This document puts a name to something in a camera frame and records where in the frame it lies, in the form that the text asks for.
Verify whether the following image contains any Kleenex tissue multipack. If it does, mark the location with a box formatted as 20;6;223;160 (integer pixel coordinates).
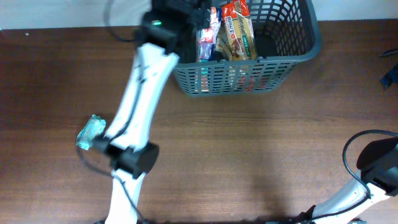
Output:
196;7;221;63

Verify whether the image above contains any beige snack bag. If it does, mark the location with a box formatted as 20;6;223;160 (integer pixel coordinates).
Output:
215;38;233;61

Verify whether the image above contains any spaghetti pasta packet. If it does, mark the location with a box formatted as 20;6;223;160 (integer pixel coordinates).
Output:
221;0;258;60

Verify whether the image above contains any green wet wipes pack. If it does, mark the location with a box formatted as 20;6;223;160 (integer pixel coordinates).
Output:
76;114;106;151

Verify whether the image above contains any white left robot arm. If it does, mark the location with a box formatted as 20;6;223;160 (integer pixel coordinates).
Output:
93;0;211;223

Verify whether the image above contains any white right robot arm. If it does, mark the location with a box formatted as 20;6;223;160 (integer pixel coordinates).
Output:
304;137;397;224

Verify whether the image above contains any grey plastic basket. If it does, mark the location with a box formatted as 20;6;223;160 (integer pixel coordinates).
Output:
173;0;322;97

